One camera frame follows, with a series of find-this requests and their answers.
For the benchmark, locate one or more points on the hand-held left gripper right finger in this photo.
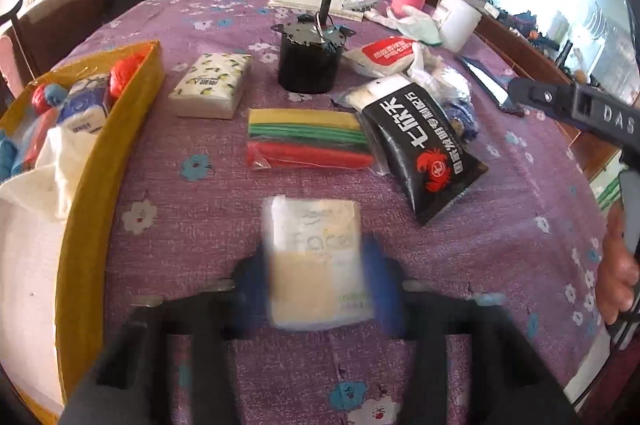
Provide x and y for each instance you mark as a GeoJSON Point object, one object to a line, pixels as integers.
{"type": "Point", "coordinates": [382, 285]}

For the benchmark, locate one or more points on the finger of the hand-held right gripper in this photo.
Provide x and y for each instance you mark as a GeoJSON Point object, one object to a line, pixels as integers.
{"type": "Point", "coordinates": [540, 97]}

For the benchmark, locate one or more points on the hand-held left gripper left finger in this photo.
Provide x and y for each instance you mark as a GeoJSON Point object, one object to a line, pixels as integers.
{"type": "Point", "coordinates": [255, 277]}

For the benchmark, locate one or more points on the white face towel pack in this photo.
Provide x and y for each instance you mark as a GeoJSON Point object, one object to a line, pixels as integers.
{"type": "Point", "coordinates": [315, 275]}

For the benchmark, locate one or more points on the yellow box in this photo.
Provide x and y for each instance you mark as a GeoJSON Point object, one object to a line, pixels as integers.
{"type": "Point", "coordinates": [90, 215]}

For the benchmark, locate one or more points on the white knitted cloth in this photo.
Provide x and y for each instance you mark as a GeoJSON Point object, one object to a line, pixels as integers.
{"type": "Point", "coordinates": [50, 175]}

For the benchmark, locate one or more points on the blue tissue box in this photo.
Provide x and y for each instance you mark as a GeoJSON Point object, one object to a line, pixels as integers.
{"type": "Point", "coordinates": [82, 105]}

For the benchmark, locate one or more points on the blue knit cloth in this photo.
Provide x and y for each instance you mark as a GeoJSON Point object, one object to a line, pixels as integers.
{"type": "Point", "coordinates": [7, 155]}

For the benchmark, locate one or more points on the person's right hand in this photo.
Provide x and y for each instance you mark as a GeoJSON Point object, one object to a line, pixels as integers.
{"type": "Point", "coordinates": [615, 275]}

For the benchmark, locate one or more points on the black smartphone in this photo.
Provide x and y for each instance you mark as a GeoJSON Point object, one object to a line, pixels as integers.
{"type": "Point", "coordinates": [482, 77]}

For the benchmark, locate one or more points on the row of windowsill clutter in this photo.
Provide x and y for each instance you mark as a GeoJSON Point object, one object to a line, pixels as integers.
{"type": "Point", "coordinates": [530, 25]}

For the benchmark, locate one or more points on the green and white bag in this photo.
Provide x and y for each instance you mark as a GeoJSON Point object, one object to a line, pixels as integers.
{"type": "Point", "coordinates": [607, 192]}

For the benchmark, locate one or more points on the clear bag of blue tissues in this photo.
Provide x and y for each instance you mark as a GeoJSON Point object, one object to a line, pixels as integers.
{"type": "Point", "coordinates": [460, 110]}

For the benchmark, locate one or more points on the purple floral tablecloth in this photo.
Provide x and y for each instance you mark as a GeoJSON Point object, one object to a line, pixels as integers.
{"type": "Point", "coordinates": [200, 215]}

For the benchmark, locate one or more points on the white plastic jar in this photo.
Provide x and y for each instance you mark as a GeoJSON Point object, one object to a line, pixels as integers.
{"type": "Point", "coordinates": [460, 22]}

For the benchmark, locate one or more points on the white plastic bag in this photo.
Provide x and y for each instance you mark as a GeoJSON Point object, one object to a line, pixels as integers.
{"type": "Point", "coordinates": [430, 65]}

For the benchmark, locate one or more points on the black snack packet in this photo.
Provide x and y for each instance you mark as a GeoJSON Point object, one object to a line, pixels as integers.
{"type": "Point", "coordinates": [425, 155]}

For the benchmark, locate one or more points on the white glove with green trim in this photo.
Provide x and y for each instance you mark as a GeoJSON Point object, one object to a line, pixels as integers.
{"type": "Point", "coordinates": [420, 27]}

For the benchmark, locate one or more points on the pack of coloured cloths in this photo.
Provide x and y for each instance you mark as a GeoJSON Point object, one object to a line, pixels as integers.
{"type": "Point", "coordinates": [305, 140]}

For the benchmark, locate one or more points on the white pack with red label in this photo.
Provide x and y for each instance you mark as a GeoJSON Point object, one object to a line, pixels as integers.
{"type": "Point", "coordinates": [385, 55]}

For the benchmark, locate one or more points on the lemon print tissue pack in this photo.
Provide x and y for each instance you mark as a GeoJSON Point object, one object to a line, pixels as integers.
{"type": "Point", "coordinates": [210, 85]}

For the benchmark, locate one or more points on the black pot with lid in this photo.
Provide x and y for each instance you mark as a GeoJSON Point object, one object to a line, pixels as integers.
{"type": "Point", "coordinates": [307, 65]}

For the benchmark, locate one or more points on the wooden chair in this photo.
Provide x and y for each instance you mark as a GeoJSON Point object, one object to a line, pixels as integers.
{"type": "Point", "coordinates": [85, 0]}

